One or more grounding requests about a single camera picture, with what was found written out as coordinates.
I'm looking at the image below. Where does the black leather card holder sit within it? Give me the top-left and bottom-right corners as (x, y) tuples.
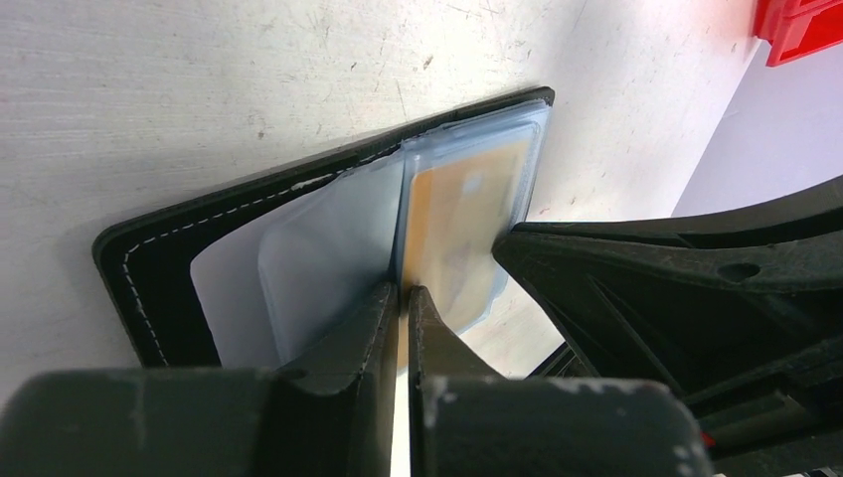
(92, 86), (555, 368)

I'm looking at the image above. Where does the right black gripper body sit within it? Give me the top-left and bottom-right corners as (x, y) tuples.
(684, 177), (843, 477)

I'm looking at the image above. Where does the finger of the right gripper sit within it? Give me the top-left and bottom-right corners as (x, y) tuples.
(493, 218), (842, 396)

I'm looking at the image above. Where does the red plastic divided tray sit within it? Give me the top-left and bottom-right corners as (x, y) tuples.
(753, 0), (842, 68)

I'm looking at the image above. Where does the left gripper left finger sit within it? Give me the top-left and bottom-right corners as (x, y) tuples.
(1, 283), (400, 476)

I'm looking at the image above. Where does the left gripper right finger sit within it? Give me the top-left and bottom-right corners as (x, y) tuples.
(408, 286), (714, 476)

